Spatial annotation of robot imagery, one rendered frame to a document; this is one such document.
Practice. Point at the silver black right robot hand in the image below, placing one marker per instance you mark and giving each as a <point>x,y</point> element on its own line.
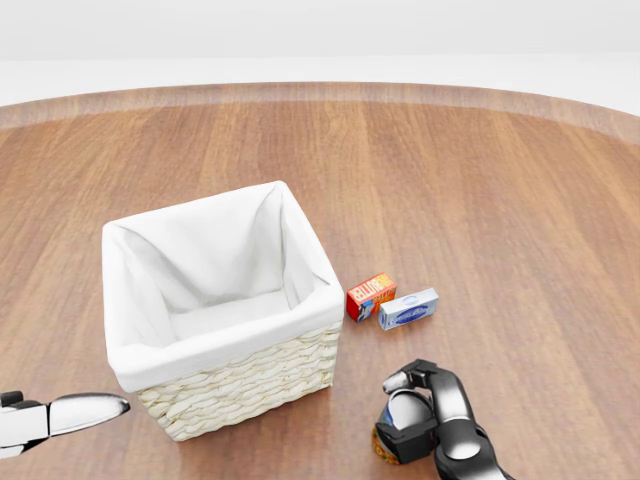
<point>450,420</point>

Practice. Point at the red butter box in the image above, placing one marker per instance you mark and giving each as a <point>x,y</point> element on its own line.
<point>369,296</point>

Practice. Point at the white lined wicker basket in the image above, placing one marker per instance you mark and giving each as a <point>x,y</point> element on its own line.
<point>220,300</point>

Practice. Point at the pale blue printed box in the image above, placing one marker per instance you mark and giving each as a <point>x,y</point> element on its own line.
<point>407,310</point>

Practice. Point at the alphabet soup tin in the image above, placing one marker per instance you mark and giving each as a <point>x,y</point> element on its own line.
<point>406,411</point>

